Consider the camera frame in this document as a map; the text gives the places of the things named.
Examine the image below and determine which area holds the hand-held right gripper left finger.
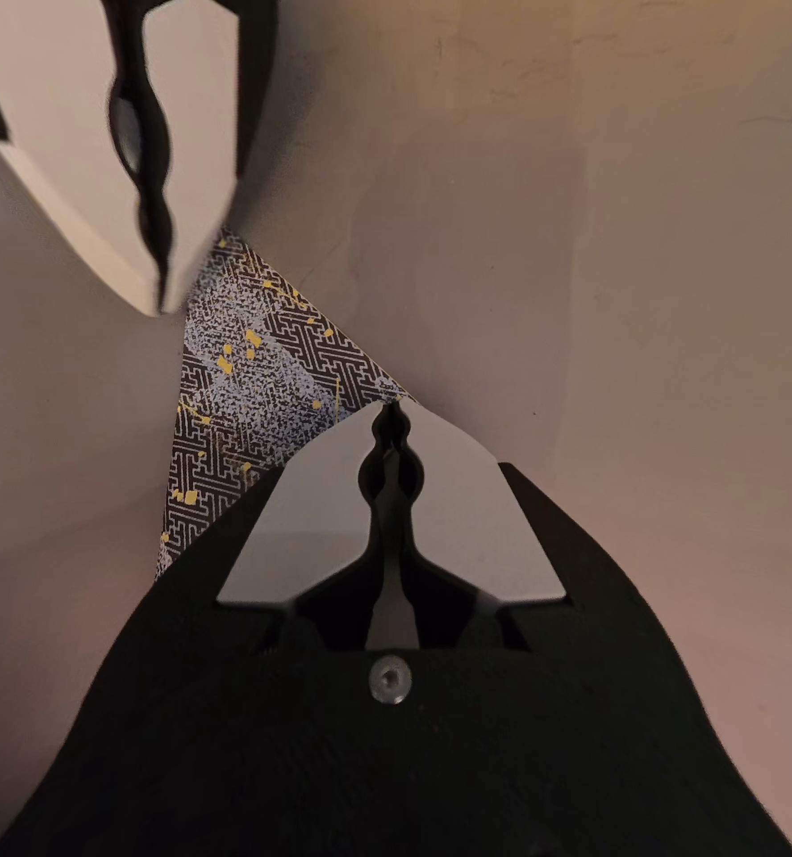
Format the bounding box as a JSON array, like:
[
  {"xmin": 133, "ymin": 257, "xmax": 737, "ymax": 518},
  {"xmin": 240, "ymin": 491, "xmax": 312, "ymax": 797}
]
[{"xmin": 215, "ymin": 402, "xmax": 393, "ymax": 610}]

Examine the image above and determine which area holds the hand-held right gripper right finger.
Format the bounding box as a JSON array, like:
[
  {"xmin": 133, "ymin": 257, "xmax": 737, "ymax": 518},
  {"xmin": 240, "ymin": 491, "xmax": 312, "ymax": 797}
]
[{"xmin": 393, "ymin": 400, "xmax": 567, "ymax": 620}]

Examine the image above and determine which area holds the patterned black origami paper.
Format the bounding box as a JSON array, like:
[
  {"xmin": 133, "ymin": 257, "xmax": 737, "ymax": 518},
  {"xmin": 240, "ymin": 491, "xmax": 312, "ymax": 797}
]
[{"xmin": 155, "ymin": 226, "xmax": 418, "ymax": 585}]

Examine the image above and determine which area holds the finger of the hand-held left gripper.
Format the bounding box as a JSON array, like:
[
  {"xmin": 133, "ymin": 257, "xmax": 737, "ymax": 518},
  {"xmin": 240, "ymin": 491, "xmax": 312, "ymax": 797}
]
[
  {"xmin": 138, "ymin": 0, "xmax": 243, "ymax": 314},
  {"xmin": 0, "ymin": 0, "xmax": 169, "ymax": 317}
]

